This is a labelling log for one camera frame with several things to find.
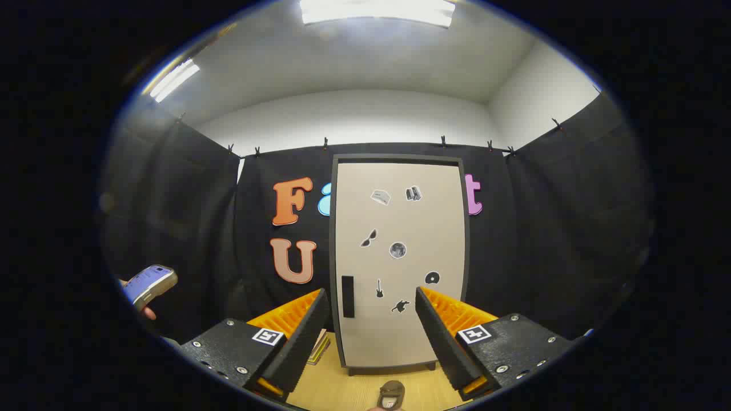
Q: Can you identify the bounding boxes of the purple smartphone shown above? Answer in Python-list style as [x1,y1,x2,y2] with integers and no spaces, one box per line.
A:
[123,264,178,312]

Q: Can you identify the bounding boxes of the wide ceiling light panel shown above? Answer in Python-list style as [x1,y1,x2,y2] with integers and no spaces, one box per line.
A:
[299,0,456,29]

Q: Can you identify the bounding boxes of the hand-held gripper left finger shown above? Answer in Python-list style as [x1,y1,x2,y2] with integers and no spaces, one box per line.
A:
[180,288,331,403]

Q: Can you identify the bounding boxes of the black backdrop cloth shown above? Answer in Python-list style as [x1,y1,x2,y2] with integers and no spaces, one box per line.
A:
[102,91,654,346]

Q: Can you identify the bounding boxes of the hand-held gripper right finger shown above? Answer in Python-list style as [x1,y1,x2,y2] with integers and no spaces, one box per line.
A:
[415,287,575,402]

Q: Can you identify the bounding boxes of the narrow ceiling light panel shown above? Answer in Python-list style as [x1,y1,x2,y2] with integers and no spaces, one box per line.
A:
[150,58,201,103]

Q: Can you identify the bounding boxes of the dark grey shoe cabinet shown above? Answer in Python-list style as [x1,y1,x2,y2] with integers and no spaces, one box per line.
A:
[330,154,470,376]

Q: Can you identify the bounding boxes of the brown fuzzy shoe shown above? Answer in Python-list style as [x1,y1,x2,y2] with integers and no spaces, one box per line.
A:
[378,380,407,411]

